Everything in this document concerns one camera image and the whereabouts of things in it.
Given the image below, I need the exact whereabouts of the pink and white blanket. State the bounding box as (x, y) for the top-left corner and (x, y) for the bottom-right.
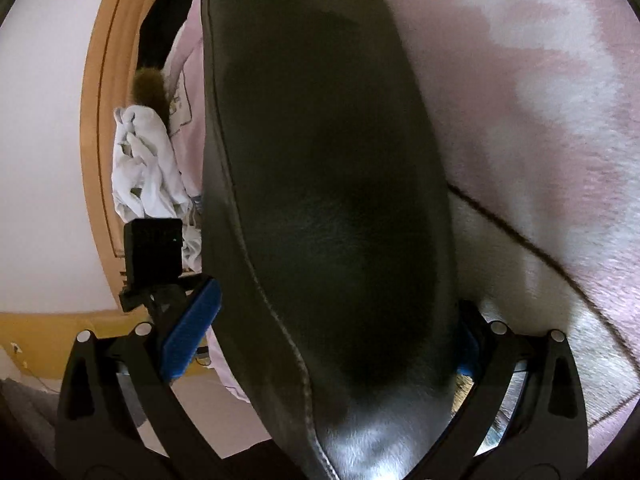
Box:
(360, 0), (640, 466)

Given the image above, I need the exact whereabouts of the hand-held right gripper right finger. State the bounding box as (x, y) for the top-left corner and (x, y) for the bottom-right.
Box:
(425, 300), (590, 477)

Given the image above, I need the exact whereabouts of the dark jacket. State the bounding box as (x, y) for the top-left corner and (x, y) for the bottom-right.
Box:
(197, 0), (473, 480)

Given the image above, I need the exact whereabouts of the pale pink printed garment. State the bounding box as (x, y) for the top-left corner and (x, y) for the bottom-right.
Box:
(167, 0), (251, 403)

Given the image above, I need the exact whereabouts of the white cloth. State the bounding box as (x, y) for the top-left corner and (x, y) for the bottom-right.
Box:
(111, 105), (203, 268)

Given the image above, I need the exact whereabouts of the black coat with fur trim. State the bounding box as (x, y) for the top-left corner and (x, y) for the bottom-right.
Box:
(131, 0), (211, 131)

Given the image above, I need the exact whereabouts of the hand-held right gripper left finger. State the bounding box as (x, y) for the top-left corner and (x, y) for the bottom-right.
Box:
(55, 276), (223, 470)

